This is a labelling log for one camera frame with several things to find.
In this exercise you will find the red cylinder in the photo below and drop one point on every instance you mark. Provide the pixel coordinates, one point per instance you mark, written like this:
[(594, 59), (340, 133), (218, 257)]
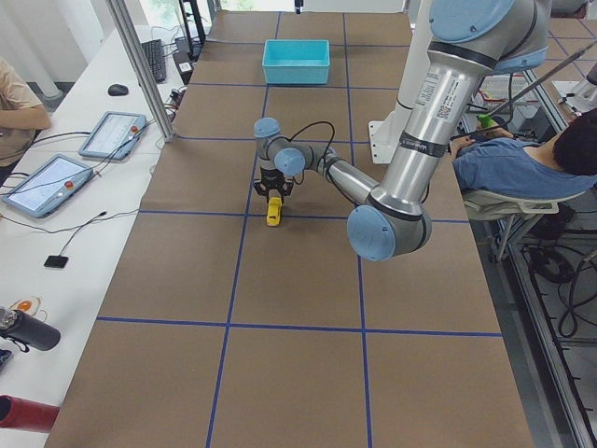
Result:
[(27, 415)]

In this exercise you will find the yellow beetle toy car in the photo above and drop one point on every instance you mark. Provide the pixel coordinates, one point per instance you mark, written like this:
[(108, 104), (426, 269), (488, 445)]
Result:
[(274, 211)]

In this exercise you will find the aluminium frame post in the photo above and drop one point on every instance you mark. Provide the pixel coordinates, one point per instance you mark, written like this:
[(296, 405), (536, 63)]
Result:
[(132, 45)]

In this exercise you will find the teach pendant tablet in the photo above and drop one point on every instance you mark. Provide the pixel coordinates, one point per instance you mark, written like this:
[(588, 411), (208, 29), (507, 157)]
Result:
[(48, 187), (114, 136)]

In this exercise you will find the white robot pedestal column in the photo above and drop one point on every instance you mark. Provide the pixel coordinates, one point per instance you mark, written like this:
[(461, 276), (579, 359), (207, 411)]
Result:
[(384, 134)]

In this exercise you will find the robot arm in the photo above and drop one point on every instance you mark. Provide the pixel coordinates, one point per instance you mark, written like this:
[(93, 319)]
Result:
[(461, 43)]

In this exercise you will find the black water bottle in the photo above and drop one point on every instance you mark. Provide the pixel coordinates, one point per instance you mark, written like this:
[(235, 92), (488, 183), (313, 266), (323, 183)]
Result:
[(27, 331)]

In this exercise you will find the green object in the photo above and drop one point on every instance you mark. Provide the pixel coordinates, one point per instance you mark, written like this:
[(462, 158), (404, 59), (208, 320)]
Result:
[(485, 121)]

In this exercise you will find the near teach pendant tablet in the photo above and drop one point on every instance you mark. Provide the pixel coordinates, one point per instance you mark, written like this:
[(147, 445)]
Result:
[(48, 187)]

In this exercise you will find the person in blue shirt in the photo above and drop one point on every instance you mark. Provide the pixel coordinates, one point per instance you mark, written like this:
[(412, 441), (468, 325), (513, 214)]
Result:
[(562, 167)]

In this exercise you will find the black computer mouse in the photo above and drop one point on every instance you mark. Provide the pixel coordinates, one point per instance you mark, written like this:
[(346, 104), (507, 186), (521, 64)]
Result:
[(117, 90)]

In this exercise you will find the black keyboard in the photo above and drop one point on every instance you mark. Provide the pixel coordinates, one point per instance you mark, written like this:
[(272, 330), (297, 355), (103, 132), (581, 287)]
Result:
[(154, 52)]

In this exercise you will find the light blue plastic bin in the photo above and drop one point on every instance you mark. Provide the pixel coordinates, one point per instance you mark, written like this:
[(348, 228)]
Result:
[(296, 61)]

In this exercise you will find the brown paper table cover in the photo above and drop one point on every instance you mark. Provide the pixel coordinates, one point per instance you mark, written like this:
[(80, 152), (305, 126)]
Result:
[(220, 331)]

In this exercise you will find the egg shaped coaster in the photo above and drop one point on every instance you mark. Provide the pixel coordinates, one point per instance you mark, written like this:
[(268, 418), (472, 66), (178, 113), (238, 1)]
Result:
[(31, 306)]

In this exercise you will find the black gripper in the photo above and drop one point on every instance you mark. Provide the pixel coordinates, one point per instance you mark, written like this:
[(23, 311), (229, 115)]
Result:
[(271, 178)]

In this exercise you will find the person in beige shirt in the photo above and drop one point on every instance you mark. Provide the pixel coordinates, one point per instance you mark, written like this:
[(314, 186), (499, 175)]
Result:
[(22, 116)]

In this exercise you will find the far teach pendant tablet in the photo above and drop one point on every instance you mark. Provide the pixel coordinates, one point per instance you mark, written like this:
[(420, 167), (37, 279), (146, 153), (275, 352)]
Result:
[(114, 136)]

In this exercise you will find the small black pad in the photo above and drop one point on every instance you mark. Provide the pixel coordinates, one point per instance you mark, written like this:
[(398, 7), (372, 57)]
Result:
[(56, 261)]

